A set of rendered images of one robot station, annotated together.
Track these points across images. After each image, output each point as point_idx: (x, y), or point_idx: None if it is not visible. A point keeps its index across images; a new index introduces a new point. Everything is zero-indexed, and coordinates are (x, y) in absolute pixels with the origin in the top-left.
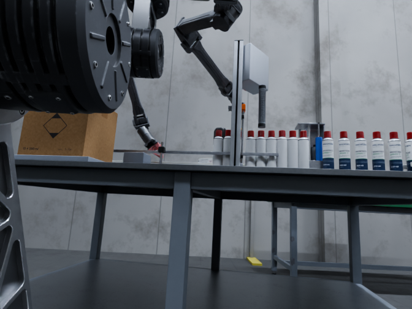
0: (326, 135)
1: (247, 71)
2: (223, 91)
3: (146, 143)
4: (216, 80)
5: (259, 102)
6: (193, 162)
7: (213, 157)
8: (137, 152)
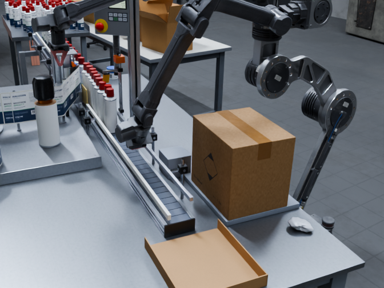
0: (84, 62)
1: None
2: (69, 23)
3: (151, 138)
4: (84, 14)
5: (119, 50)
6: (113, 137)
7: (116, 121)
8: (184, 148)
